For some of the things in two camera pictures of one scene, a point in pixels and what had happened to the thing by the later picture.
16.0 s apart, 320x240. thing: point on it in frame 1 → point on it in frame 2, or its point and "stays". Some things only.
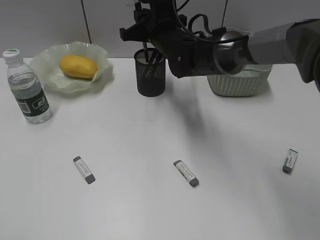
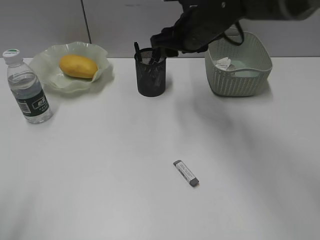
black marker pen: x=146 y=55 → x=154 y=66
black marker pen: x=146 y=52 → x=137 y=52
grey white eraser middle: x=192 y=180 stays
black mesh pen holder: x=150 y=68 stays
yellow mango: x=77 y=66 stays
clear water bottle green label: x=26 y=89 stays
